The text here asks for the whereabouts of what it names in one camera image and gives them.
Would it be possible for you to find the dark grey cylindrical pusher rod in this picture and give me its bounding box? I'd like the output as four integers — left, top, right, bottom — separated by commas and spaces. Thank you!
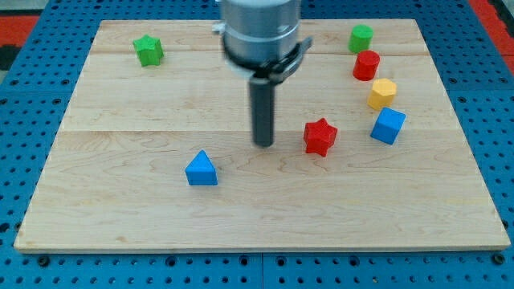
248, 77, 275, 148

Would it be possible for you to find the red star block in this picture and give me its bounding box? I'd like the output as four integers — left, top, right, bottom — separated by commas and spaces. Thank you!
304, 118, 338, 157

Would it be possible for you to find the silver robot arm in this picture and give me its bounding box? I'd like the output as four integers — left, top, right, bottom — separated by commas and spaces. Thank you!
212, 0, 312, 148

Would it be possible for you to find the green star block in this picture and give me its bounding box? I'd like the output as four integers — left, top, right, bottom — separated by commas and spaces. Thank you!
133, 35, 164, 67

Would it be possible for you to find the blue cube block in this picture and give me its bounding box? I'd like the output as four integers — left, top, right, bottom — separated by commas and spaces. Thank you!
370, 107, 406, 145

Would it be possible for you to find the blue triangle block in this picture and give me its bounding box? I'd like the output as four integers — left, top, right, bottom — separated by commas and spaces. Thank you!
185, 150, 218, 185

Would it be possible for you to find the red cylinder block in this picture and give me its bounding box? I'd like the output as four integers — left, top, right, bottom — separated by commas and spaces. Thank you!
353, 50, 381, 81

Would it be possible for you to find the green cylinder block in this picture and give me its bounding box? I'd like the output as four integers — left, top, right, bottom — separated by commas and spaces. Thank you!
348, 24, 373, 54

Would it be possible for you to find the yellow hexagon block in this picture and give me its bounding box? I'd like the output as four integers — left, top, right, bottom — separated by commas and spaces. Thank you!
367, 79, 398, 111

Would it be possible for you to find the light wooden board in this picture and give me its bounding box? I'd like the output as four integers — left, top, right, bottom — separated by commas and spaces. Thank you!
14, 19, 510, 254

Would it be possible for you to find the black clamp ring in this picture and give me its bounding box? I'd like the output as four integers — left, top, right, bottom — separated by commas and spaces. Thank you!
222, 36, 314, 84

